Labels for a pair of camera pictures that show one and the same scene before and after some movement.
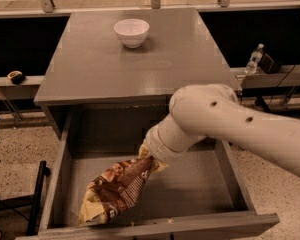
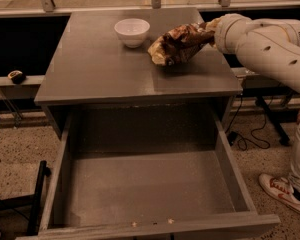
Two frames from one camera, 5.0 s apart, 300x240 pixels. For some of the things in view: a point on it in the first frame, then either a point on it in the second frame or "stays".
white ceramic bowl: [132, 32] stays
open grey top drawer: [205, 190] stays
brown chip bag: [116, 191] to [181, 43]
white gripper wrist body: [155, 143] to [222, 34]
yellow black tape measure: [17, 77] stays
